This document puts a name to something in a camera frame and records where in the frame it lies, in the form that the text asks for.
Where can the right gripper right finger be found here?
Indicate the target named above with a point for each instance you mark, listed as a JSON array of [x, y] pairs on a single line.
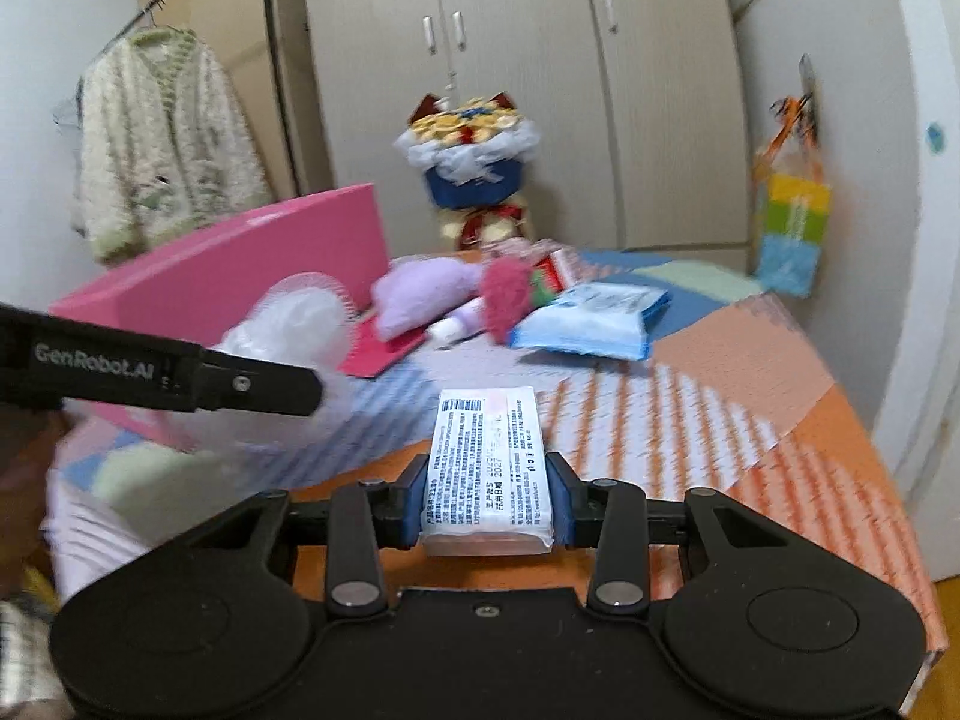
[[620, 525]]

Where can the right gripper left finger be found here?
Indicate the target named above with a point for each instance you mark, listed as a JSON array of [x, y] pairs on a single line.
[[354, 525]]

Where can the white tissue pack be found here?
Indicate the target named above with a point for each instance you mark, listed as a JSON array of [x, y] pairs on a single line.
[[487, 487]]

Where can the blue wet wipes pack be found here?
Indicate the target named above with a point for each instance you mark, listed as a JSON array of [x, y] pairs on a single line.
[[606, 320]]

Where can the white tube bottle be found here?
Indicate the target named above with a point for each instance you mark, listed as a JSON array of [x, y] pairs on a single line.
[[459, 325]]

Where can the purple plush cloud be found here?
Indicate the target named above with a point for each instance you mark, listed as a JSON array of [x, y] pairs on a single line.
[[415, 292]]

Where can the pink fluffy pompom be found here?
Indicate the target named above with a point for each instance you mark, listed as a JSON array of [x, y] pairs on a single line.
[[506, 292]]

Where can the pink storage box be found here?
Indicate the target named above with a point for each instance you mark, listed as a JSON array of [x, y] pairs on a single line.
[[196, 288]]

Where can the patchwork tablecloth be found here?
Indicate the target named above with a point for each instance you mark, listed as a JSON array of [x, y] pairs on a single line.
[[734, 396]]

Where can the white knit cardigan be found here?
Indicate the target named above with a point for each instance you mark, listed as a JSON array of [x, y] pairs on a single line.
[[166, 149]]

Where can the red white small packet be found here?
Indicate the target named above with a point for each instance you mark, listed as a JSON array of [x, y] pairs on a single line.
[[554, 273]]

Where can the cream gift box with ribbon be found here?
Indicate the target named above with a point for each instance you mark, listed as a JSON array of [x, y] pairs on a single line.
[[471, 228]]

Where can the flower bouquet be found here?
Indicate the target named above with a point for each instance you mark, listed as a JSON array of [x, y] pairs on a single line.
[[470, 156]]

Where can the colourful gift bag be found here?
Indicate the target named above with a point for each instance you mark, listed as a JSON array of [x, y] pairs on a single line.
[[794, 201]]

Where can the beige wardrobe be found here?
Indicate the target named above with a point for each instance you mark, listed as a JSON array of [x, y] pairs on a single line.
[[639, 104]]

